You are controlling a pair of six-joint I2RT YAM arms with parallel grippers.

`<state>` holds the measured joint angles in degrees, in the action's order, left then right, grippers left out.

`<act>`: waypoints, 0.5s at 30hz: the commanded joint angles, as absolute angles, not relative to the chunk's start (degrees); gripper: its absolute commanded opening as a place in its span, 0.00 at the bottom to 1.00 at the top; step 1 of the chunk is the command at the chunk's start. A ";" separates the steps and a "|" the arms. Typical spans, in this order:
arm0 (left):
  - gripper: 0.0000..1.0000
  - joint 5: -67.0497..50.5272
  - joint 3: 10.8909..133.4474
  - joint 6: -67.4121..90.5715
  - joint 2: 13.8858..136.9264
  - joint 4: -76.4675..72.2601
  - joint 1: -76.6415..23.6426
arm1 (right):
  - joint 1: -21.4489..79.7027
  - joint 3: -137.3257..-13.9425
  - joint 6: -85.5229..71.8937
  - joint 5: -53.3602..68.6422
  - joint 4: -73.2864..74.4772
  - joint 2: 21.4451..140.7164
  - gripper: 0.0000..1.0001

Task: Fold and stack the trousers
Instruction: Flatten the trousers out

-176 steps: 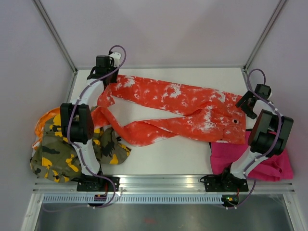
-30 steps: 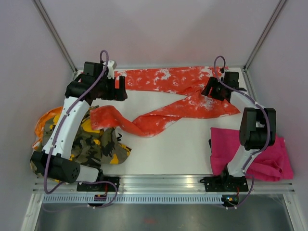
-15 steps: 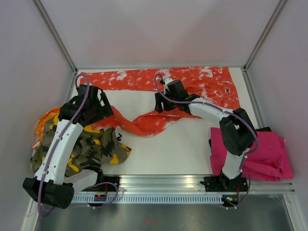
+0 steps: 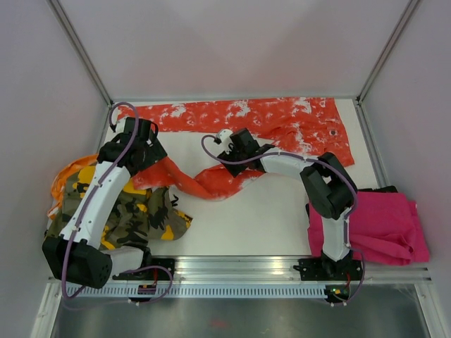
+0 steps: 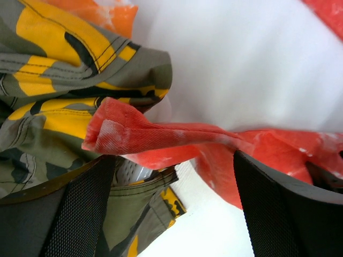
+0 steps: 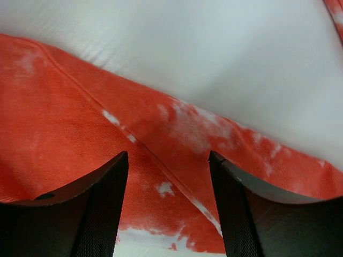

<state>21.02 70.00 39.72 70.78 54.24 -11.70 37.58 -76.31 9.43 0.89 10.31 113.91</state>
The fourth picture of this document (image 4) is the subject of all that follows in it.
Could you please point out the aluminium frame rail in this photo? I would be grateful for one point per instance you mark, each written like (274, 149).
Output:
(237, 269)

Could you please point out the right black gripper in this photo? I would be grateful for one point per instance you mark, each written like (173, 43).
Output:
(227, 154)

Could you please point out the slotted white cable duct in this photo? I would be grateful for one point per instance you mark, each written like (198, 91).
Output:
(209, 291)

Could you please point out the camouflage trousers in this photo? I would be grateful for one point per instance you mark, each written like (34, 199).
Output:
(137, 216)

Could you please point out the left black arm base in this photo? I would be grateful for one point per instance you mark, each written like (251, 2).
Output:
(151, 270)

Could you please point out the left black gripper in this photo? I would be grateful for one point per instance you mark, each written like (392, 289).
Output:
(156, 153)

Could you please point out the pink folded trousers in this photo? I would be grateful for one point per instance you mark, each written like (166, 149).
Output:
(384, 228)

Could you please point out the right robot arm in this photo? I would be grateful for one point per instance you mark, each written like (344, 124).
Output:
(330, 190)

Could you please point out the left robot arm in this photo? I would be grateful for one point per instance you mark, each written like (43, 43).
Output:
(74, 255)

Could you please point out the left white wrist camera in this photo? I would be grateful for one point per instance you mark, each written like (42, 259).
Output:
(120, 126)

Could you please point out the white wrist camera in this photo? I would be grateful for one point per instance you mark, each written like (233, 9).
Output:
(223, 136)
(120, 126)

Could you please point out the orange plastic bag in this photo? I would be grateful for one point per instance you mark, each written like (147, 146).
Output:
(58, 185)

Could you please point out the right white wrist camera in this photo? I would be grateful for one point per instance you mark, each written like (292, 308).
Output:
(223, 136)

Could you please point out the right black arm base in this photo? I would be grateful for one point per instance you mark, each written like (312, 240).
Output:
(324, 269)

